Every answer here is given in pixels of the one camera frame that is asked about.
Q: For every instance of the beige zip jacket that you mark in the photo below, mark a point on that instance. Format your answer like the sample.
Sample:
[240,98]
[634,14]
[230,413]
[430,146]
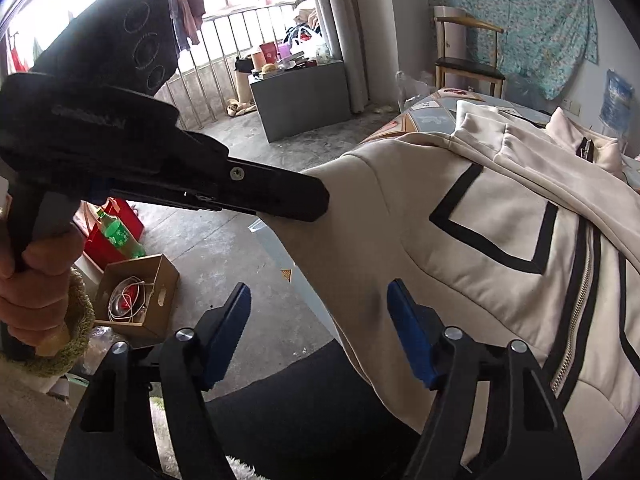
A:
[450,310]

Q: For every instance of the red cup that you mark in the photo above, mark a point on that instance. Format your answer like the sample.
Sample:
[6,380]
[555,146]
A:
[268,52]

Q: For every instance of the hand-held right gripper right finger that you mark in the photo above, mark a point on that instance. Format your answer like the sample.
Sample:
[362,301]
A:
[410,335]

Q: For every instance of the metal window railing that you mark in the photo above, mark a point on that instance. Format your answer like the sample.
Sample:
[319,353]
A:
[210,85]

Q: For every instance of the clear plastic bag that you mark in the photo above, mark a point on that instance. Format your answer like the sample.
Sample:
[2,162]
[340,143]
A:
[410,90]

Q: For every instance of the green plastic bottle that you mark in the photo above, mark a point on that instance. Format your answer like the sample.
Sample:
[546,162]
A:
[117,235]

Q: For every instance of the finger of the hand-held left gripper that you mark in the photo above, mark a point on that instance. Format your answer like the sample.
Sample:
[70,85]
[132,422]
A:
[280,192]

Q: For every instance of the red paper bag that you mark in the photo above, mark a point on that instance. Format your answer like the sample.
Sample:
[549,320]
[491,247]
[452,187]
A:
[95,255]

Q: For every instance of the cardboard box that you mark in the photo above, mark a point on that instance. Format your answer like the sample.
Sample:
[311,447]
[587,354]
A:
[160,280]

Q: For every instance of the grey cabinet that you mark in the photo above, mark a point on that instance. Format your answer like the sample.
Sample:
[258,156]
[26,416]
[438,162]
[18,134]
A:
[305,100]

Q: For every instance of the grey curtain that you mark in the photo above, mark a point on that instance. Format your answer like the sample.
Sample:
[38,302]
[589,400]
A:
[345,25]

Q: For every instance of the person's left forearm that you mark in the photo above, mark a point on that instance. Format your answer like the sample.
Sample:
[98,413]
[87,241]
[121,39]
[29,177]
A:
[70,340]

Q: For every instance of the white wall socket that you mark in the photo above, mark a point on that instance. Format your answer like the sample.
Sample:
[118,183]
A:
[574,107]

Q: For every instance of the person's left hand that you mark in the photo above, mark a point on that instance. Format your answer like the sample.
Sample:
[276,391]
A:
[35,300]

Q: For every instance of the floral wall cloth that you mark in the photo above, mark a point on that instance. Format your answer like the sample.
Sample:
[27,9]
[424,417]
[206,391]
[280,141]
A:
[540,20]

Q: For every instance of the person's black pants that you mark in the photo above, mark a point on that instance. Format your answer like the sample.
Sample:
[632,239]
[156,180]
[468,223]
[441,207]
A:
[300,410]

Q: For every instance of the metal bowl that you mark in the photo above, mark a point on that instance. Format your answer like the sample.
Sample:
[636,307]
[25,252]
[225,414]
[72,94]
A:
[125,305]

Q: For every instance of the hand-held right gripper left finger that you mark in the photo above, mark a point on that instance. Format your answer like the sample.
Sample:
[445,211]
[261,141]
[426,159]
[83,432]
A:
[227,332]

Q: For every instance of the white plastic bag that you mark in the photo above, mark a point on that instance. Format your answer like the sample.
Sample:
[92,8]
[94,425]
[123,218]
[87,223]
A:
[312,42]

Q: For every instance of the wooden chair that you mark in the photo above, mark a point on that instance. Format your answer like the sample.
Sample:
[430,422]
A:
[465,67]

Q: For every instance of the brown hanging garment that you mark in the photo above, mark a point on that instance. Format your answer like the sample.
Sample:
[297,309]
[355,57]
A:
[190,0]

